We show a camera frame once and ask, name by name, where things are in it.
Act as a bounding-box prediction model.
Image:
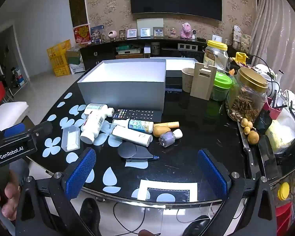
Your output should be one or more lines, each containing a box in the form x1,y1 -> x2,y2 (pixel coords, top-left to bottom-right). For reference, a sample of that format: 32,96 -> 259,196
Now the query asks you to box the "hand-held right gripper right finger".
197,148 -> 278,236

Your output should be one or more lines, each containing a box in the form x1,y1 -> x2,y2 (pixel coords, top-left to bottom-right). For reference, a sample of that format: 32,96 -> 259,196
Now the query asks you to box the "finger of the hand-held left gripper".
27,121 -> 53,140
0,122 -> 26,143

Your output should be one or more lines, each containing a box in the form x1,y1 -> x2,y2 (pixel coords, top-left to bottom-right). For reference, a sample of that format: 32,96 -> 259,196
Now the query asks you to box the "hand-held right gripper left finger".
16,147 -> 97,236

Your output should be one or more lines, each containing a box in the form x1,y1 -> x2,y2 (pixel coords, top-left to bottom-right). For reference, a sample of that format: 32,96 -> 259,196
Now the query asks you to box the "clear plastic case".
61,125 -> 81,152

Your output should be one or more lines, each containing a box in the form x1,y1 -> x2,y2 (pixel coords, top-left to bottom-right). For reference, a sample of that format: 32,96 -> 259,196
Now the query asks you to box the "large white bottle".
80,113 -> 106,143

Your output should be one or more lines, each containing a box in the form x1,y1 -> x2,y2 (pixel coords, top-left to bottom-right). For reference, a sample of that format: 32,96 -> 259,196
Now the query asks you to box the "grey round disc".
117,142 -> 137,158

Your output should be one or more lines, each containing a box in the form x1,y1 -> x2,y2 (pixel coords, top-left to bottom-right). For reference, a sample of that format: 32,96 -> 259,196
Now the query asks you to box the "clear plastic cap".
100,122 -> 117,136

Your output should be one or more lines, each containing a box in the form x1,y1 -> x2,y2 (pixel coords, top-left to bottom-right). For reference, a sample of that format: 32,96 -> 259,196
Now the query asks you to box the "purple bottle with white cap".
159,129 -> 183,148

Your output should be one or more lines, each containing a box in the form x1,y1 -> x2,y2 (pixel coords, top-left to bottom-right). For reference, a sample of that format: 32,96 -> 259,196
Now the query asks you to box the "orange tube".
160,121 -> 180,129

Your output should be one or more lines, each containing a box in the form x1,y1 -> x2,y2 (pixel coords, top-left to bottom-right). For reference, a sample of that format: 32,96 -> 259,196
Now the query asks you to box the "white tube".
111,125 -> 153,146

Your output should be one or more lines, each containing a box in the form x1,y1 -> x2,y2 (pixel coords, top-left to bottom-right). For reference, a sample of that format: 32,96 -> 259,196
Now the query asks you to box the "tan gourd-shaped bottle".
153,124 -> 171,137

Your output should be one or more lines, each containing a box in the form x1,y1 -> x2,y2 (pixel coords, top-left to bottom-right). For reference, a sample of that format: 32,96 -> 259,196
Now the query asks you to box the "white spray bottle colourful label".
112,118 -> 154,133

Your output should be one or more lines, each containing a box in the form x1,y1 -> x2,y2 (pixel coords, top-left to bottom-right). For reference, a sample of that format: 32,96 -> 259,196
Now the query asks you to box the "black remote control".
112,109 -> 161,123

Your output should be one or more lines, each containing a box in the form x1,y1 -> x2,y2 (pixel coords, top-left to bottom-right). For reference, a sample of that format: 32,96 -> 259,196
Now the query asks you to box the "grey cardboard box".
77,59 -> 167,111

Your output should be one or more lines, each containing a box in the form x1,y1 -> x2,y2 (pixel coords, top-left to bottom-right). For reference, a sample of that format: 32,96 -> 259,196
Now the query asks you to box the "person's left hand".
0,174 -> 24,216

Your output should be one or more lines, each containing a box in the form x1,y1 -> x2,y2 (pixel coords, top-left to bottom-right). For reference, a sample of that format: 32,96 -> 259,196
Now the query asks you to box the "black shoe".
183,215 -> 210,236
80,198 -> 101,236

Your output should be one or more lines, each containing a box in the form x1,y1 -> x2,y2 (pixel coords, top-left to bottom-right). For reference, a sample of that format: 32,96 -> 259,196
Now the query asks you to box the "black tray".
257,128 -> 295,181

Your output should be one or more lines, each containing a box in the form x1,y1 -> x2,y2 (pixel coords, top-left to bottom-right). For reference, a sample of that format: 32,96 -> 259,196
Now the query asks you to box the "white sack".
69,64 -> 85,74

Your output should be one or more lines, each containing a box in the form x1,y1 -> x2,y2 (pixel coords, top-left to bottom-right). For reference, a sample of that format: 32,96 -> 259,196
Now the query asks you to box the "black pouch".
254,109 -> 273,134

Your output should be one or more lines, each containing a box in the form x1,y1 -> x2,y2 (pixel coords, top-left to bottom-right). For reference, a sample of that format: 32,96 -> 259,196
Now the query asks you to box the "yellow round lid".
278,182 -> 290,201

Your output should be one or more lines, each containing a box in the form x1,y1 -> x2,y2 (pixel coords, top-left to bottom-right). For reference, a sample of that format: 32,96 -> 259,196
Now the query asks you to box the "yellow plastic bag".
265,120 -> 295,153

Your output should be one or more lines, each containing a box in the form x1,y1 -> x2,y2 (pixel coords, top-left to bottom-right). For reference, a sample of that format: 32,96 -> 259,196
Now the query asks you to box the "brown cardboard box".
66,50 -> 83,65

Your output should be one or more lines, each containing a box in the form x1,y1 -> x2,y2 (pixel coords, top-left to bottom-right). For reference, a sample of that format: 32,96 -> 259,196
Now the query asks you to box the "jar with gold lid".
225,67 -> 269,123

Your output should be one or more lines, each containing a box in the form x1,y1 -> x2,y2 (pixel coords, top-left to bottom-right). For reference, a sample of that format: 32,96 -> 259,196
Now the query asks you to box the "red plastic stool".
275,202 -> 292,236

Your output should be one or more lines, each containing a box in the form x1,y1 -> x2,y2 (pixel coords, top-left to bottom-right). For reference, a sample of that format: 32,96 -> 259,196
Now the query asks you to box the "red holder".
263,97 -> 283,120

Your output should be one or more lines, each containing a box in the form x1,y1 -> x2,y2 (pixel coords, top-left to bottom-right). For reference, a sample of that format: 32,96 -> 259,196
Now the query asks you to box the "wooden board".
190,62 -> 217,101

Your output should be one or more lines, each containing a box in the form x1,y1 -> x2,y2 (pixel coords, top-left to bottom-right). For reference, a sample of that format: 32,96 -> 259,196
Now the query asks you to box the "white plastic bag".
273,108 -> 295,138

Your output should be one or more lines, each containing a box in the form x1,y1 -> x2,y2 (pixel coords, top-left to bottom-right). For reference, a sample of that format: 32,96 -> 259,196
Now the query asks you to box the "jar with green lid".
210,72 -> 233,102

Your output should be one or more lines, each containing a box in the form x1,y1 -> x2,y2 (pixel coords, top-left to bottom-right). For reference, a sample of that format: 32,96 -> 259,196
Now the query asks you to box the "black television cabinet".
79,37 -> 234,72

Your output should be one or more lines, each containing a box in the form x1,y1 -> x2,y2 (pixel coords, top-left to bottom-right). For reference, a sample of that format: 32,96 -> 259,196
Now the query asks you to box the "brown paper cup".
182,67 -> 196,93

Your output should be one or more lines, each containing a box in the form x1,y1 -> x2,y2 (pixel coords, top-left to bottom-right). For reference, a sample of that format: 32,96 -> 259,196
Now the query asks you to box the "red poster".
73,25 -> 91,45

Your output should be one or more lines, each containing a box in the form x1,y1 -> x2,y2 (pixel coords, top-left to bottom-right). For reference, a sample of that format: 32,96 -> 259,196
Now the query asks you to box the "blue toy package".
90,25 -> 105,42

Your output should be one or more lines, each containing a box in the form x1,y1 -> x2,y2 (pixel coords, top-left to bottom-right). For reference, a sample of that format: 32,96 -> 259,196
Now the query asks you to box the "grey box lid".
150,57 -> 202,78

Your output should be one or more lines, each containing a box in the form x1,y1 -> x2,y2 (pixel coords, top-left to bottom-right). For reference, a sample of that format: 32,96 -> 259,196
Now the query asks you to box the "grey set-top box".
115,45 -> 142,54

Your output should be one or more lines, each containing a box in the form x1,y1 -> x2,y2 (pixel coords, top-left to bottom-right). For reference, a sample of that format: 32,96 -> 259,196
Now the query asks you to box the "white appliance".
254,64 -> 278,96

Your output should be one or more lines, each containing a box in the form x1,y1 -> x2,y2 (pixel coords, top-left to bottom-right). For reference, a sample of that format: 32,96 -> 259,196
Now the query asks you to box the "yellow plastic toy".
232,52 -> 249,65

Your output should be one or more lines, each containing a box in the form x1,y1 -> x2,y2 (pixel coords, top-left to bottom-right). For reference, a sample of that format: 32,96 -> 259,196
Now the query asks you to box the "jar with yellow lid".
203,40 -> 229,73

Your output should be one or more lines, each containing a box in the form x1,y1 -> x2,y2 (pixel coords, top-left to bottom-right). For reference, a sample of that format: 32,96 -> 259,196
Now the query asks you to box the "grey socket panel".
178,42 -> 196,50

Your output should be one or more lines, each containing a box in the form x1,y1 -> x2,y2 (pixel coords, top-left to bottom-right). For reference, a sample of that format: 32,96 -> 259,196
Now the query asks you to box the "white paper bag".
232,26 -> 242,50

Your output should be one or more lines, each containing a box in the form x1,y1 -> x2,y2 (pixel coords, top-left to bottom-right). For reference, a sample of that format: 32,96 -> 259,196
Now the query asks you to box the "pink plush toy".
181,23 -> 193,40

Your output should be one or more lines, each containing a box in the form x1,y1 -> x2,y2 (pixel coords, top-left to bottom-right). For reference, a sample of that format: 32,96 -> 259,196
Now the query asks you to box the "white board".
137,18 -> 164,30

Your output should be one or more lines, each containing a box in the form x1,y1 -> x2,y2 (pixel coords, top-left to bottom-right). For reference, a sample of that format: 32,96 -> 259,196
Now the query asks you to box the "beige curtain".
249,0 -> 295,104

